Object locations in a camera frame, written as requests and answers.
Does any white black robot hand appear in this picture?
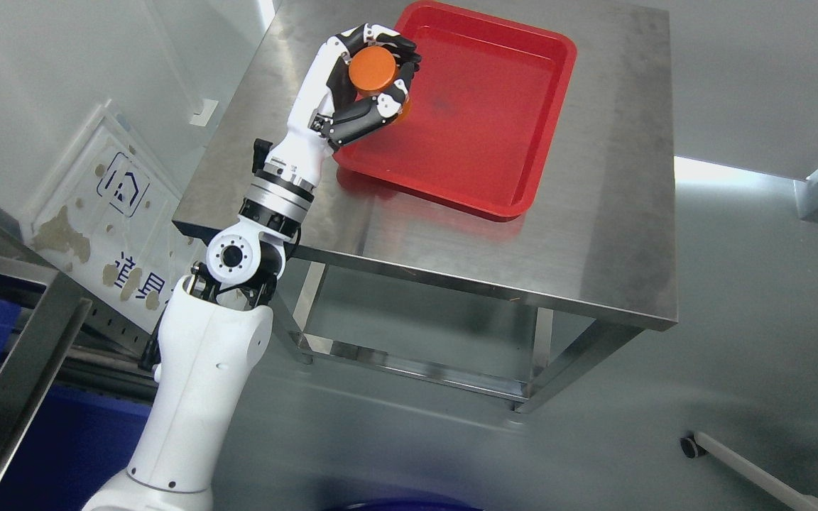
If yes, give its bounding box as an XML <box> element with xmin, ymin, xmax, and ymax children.
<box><xmin>266</xmin><ymin>23</ymin><xmax>422</xmax><ymax>191</ymax></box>

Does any orange cylindrical capacitor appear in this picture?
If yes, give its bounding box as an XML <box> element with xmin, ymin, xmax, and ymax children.
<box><xmin>348</xmin><ymin>45</ymin><xmax>400</xmax><ymax>104</ymax></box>

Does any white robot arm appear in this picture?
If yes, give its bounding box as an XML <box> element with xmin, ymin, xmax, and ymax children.
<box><xmin>84</xmin><ymin>158</ymin><xmax>320</xmax><ymax>510</ymax></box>

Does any stainless steel desk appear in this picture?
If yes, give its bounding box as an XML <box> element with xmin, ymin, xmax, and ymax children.
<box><xmin>171</xmin><ymin>0</ymin><xmax>680</xmax><ymax>414</ymax></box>

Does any red plastic tray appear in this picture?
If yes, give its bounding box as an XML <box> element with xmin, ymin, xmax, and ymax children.
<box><xmin>334</xmin><ymin>1</ymin><xmax>578</xmax><ymax>222</ymax></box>

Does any white floor sign board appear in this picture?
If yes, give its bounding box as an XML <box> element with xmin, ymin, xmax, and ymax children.
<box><xmin>20</xmin><ymin>101</ymin><xmax>204</xmax><ymax>332</ymax></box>

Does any lower blue bin far left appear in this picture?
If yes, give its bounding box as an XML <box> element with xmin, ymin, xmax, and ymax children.
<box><xmin>0</xmin><ymin>299</ymin><xmax>150</xmax><ymax>510</ymax></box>

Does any metal shelf rack frame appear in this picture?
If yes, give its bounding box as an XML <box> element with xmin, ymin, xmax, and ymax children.
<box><xmin>0</xmin><ymin>210</ymin><xmax>151</xmax><ymax>482</ymax></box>

